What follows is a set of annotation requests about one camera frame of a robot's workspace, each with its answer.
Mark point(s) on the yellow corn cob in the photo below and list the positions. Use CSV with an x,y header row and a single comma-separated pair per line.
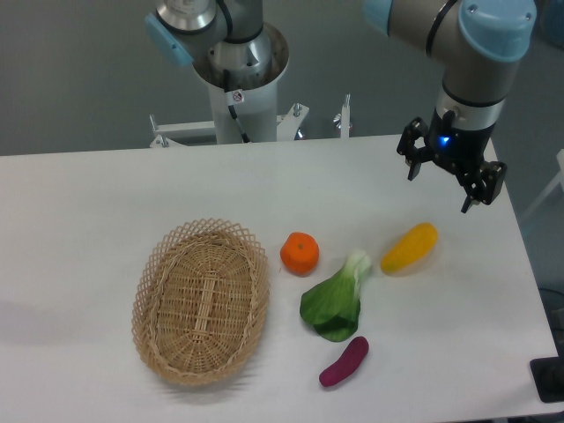
x,y
414,246

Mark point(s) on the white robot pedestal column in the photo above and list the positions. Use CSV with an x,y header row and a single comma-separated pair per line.
x,y
242,83

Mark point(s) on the oval woven wicker basket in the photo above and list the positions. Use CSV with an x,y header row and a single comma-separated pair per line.
x,y
201,302

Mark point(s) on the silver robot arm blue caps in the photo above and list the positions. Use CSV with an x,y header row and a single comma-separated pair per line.
x,y
480,43

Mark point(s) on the white metal base frame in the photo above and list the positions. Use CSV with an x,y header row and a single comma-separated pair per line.
x,y
237,120

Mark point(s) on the green bok choy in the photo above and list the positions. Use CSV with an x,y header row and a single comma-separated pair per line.
x,y
332,307

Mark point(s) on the orange tangerine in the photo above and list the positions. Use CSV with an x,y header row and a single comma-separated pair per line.
x,y
300,253

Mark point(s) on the purple sweet potato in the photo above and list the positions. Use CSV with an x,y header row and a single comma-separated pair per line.
x,y
347,364

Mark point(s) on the black device at table edge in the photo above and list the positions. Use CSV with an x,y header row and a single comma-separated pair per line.
x,y
548,377

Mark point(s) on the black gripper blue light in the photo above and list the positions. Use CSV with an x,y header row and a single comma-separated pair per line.
x,y
454,150

